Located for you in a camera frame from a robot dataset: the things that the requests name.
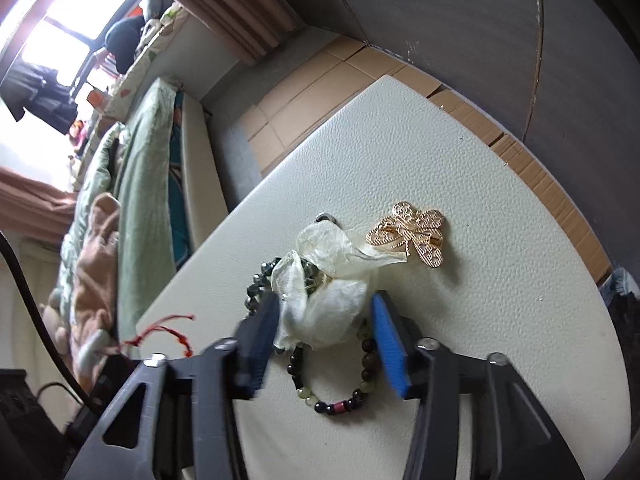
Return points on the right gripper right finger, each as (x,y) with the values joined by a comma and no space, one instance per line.
(513,436)

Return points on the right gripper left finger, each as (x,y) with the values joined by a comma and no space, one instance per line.
(175,419)

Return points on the translucent white pouch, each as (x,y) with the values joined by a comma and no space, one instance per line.
(323,285)

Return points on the pink fleece blanket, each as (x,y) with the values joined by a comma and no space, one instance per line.
(85,340)

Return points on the gold butterfly brooch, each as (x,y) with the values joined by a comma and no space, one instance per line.
(409,227)

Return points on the bed with green sheet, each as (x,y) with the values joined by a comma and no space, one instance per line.
(170,199)

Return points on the green quilt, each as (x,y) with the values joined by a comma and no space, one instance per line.
(98,179)

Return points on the pink curtain left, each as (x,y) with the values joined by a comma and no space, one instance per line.
(34,209)

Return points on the pink curtain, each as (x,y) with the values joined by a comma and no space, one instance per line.
(250,29)
(34,209)

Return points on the dark hanging clothes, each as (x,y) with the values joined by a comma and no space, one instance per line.
(35,89)

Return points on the black bag on sill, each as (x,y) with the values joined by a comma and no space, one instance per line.
(122,40)

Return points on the pink curtain right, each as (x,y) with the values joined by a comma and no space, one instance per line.
(250,29)

